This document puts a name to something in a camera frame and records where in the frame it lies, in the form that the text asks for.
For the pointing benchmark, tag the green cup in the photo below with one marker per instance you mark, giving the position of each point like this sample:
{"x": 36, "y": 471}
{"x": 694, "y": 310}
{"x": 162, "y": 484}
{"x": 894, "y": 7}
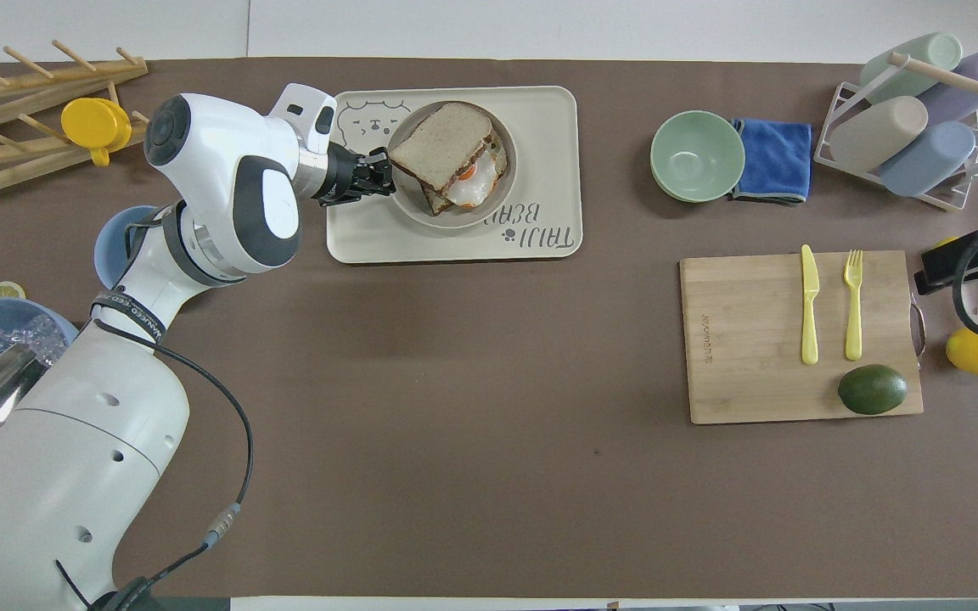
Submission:
{"x": 922, "y": 59}

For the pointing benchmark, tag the wooden stick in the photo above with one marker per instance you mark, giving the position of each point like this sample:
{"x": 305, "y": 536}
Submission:
{"x": 956, "y": 78}

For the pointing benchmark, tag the blue cup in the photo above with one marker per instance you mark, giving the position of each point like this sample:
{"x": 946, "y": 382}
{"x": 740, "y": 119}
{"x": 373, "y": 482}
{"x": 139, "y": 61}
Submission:
{"x": 926, "y": 161}

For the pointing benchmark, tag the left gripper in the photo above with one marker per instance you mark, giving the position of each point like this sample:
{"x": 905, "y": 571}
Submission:
{"x": 340, "y": 176}

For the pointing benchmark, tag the yellow cup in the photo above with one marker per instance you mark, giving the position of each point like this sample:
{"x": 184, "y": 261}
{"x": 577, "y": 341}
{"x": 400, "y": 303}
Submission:
{"x": 94, "y": 125}

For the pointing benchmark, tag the fried egg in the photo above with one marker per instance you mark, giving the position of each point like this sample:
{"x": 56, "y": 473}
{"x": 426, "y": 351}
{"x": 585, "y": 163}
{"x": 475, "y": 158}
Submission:
{"x": 472, "y": 185}

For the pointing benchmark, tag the beige tray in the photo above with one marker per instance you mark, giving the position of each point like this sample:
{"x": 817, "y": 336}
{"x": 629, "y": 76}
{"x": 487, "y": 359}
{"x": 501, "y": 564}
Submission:
{"x": 540, "y": 153}

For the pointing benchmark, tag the wooden drying rack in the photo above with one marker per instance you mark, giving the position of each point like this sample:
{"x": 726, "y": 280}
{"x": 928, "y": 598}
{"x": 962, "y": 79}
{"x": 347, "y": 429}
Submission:
{"x": 5, "y": 81}

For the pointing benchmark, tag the wooden cutting board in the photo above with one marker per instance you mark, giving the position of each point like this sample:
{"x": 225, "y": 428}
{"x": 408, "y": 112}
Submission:
{"x": 744, "y": 339}

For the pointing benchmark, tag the green avocado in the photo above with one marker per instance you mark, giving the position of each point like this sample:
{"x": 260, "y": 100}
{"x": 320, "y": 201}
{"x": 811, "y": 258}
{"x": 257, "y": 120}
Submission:
{"x": 873, "y": 389}

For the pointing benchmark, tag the green bowl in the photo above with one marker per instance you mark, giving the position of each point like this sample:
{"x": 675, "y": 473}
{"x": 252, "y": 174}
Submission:
{"x": 697, "y": 157}

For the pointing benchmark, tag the clear ice cubes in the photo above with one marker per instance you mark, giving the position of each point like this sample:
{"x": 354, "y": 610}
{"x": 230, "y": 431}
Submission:
{"x": 30, "y": 335}

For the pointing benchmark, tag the small blue bowl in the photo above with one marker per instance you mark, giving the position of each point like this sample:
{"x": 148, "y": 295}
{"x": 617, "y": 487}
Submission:
{"x": 111, "y": 250}

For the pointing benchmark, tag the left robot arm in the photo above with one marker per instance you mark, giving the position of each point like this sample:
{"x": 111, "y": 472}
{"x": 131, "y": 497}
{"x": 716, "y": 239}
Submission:
{"x": 90, "y": 441}

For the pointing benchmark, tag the bread slice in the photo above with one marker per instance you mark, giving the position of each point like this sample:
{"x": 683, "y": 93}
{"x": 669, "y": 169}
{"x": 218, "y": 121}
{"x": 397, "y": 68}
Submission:
{"x": 436, "y": 202}
{"x": 442, "y": 144}

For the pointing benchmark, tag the lemon slice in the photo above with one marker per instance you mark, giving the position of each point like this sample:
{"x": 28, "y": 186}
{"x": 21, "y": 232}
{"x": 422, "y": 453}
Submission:
{"x": 5, "y": 291}

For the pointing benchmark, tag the beige cup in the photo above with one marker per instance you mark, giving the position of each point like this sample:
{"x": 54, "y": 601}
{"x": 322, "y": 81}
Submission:
{"x": 875, "y": 136}

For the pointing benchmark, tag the blue cloth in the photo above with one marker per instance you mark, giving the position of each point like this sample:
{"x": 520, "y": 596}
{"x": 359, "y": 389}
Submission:
{"x": 778, "y": 161}

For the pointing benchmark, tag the yellow plastic knife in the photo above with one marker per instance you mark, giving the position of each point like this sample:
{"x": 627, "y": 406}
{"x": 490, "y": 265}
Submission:
{"x": 810, "y": 305}

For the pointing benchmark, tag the beige plate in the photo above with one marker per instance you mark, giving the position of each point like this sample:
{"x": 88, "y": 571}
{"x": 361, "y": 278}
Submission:
{"x": 421, "y": 219}

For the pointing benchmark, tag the purple cup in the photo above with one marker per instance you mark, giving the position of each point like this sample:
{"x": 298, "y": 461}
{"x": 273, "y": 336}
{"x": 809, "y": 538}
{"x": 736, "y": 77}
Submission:
{"x": 977, "y": 81}

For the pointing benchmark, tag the yellow plastic fork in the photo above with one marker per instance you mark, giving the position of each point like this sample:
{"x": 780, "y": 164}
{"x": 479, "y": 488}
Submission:
{"x": 854, "y": 314}

